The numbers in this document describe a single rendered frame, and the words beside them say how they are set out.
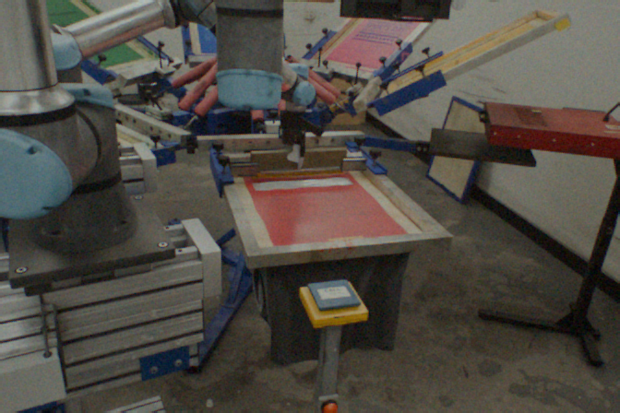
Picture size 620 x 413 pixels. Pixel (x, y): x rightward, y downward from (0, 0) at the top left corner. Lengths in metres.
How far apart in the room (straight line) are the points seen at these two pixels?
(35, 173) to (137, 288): 0.31
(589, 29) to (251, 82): 3.16
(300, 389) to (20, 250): 1.70
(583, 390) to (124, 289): 2.25
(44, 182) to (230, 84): 0.23
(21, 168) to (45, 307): 0.29
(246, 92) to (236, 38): 0.06
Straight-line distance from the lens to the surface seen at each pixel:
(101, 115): 0.79
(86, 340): 0.92
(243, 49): 0.58
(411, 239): 1.46
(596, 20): 3.60
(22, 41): 0.65
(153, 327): 0.94
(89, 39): 1.44
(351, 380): 2.44
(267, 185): 1.81
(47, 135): 0.66
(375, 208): 1.70
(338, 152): 1.91
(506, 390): 2.60
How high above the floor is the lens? 1.65
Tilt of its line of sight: 24 degrees down
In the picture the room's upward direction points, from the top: 3 degrees clockwise
